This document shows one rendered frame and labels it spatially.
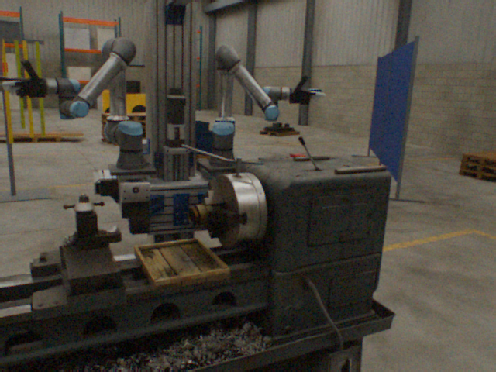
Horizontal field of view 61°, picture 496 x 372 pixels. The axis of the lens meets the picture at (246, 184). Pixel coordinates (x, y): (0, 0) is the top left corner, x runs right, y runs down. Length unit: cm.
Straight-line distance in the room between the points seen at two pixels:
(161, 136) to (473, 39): 1152
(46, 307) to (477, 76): 1229
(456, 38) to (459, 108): 193
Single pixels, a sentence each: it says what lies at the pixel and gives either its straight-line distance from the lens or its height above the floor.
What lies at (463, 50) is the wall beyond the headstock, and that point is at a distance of 1339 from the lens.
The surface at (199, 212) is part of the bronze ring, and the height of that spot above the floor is 110.
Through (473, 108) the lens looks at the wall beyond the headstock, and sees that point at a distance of 1295.
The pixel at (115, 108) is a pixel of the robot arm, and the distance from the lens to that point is 232.
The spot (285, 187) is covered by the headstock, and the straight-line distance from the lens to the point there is 164.
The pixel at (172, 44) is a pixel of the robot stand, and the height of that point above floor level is 180.
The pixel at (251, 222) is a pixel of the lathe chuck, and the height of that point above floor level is 107.
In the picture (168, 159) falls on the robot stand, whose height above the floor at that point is 119.
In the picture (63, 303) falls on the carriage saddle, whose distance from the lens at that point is 152.
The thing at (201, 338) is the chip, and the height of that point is 56.
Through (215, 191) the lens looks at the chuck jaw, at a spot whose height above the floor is 116.
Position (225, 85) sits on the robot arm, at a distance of 242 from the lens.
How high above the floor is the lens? 161
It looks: 13 degrees down
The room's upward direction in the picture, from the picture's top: 2 degrees clockwise
